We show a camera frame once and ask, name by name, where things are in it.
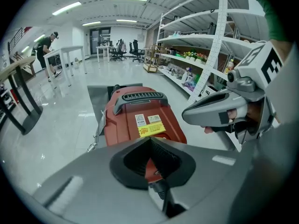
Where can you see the black office chair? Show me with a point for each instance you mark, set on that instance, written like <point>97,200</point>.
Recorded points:
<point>119,50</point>
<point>136,50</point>

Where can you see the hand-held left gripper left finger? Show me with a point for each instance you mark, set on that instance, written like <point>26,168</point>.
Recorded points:
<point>93,183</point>

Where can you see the small white table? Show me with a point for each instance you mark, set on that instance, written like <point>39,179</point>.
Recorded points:
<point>105,47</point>

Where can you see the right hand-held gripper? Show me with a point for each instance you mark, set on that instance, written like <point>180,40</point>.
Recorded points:
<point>257,64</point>

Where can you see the colourful artificial flowers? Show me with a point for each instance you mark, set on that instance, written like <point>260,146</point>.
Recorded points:
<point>195,56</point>

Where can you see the gripper fisheye camera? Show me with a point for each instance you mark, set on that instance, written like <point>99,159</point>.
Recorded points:
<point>231,76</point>

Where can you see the round wooden table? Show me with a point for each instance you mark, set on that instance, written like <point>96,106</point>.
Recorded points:
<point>21,64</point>

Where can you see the large white rectangular table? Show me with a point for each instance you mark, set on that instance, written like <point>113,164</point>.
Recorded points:
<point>65,49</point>

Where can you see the red tool case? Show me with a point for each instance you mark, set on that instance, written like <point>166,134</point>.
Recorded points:
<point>130,120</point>

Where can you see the wooden shelf cart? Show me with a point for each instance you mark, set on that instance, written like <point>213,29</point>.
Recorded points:
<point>151,66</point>

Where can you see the person's green shirt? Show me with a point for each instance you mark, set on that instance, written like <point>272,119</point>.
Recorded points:
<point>268,13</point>

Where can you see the person's right forearm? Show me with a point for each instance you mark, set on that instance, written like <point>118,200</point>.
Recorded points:
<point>281,50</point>

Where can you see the black kettle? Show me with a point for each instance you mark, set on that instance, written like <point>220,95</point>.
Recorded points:
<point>211,29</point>

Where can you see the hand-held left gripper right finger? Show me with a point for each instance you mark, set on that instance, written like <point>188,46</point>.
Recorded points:
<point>210,171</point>

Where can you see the person's right hand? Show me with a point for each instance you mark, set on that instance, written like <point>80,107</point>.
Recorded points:
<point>232,114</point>

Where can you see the side shelf unit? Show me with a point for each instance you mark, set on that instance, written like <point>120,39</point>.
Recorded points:
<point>5,101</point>

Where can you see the white metal shelving rack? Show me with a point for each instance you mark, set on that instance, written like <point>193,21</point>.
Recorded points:
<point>216,43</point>

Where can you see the amber drink bottle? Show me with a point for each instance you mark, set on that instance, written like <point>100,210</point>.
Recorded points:
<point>229,66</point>

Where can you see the black glass door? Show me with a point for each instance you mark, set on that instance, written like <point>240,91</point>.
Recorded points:
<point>99,39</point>

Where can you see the white spray bottle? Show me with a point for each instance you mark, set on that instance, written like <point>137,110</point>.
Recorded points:
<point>185,76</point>

